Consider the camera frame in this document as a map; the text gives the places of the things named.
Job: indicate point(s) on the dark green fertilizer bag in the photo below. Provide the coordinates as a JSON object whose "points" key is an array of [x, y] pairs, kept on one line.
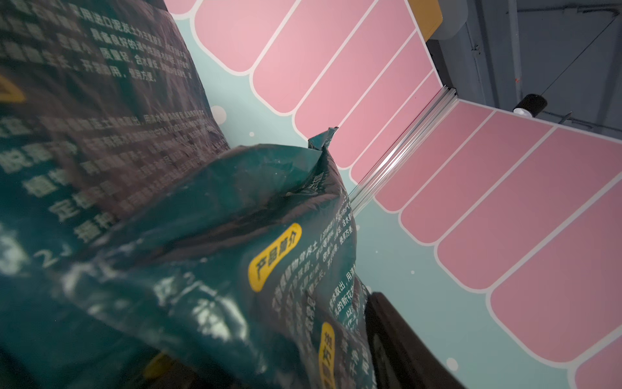
{"points": [[241, 275], [102, 111]]}

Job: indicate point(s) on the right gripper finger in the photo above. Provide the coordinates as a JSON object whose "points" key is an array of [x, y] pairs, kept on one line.
{"points": [[400, 358]]}

